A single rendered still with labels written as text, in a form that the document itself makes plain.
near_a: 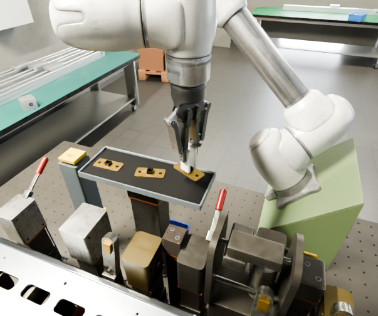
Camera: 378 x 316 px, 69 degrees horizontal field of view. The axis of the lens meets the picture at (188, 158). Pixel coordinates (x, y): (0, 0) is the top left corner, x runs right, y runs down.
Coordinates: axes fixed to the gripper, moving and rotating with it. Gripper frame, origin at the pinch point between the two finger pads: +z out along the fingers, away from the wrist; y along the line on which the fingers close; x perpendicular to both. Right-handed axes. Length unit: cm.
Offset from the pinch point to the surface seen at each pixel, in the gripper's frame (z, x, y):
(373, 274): 55, 49, -49
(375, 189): 125, 31, -199
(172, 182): 8.6, -3.5, 3.0
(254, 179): 125, -51, -134
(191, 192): 8.6, 3.0, 2.0
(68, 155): 8.5, -35.0, 17.7
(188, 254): 16.5, 11.7, 11.8
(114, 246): 15.6, -2.2, 23.5
